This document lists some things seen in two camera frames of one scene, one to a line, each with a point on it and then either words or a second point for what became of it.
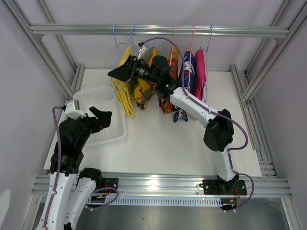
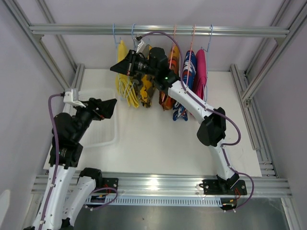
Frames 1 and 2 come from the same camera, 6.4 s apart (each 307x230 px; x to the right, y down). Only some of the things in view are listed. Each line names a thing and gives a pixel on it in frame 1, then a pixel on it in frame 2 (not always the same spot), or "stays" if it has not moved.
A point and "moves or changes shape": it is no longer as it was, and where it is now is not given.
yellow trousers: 122,89 moves or changes shape
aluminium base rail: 259,185 stays
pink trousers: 199,78 stays
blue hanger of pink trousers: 205,93 stays
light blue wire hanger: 117,44 to 125,84
